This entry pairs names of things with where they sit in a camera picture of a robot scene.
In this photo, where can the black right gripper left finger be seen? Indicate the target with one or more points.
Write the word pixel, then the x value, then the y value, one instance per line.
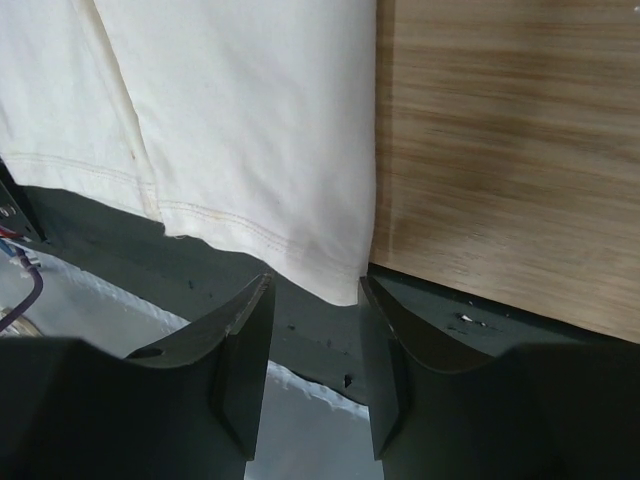
pixel 187 406

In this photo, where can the white t-shirt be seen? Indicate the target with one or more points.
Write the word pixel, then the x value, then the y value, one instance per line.
pixel 246 124

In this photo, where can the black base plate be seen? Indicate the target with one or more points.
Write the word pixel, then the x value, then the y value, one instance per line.
pixel 119 281

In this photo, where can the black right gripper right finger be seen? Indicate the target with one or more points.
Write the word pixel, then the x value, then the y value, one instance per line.
pixel 440 409

